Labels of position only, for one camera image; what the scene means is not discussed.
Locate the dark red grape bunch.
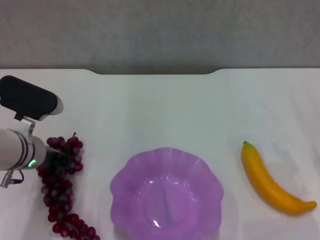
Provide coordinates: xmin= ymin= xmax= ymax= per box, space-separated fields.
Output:
xmin=36 ymin=131 xmax=101 ymax=240

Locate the black cable with metal plug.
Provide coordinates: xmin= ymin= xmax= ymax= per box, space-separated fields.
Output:
xmin=0 ymin=169 xmax=25 ymax=188

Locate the yellow plastic banana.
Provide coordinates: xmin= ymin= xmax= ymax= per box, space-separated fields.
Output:
xmin=240 ymin=141 xmax=318 ymax=216

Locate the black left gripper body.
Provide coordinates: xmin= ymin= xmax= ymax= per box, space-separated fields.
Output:
xmin=42 ymin=145 xmax=74 ymax=171

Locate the silver camera mount bracket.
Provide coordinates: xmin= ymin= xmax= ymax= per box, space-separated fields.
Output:
xmin=14 ymin=114 xmax=36 ymax=146

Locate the purple wavy plastic plate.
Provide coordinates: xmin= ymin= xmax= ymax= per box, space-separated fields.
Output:
xmin=109 ymin=146 xmax=225 ymax=240

